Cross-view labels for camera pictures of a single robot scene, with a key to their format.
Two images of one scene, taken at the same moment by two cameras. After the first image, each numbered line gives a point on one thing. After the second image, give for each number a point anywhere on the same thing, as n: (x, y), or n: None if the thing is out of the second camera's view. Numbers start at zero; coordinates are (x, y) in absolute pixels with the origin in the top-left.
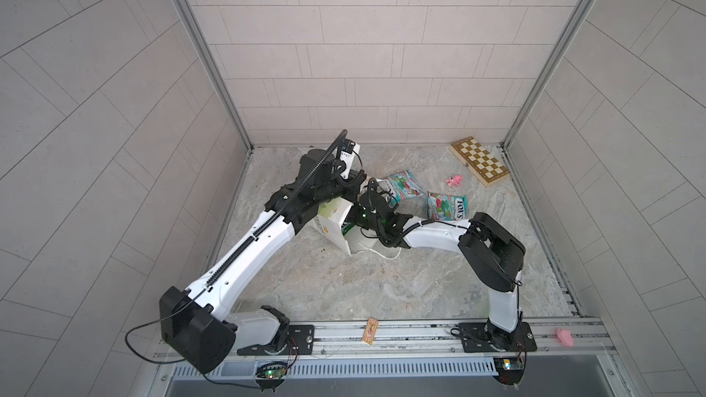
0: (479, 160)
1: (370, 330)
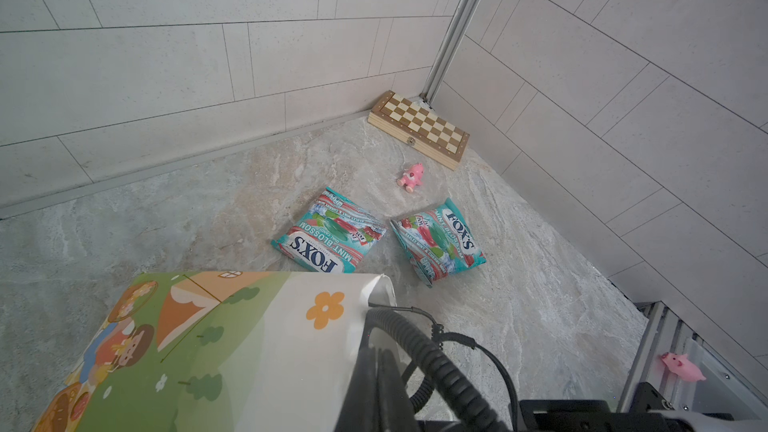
0: (419, 130)
1: None
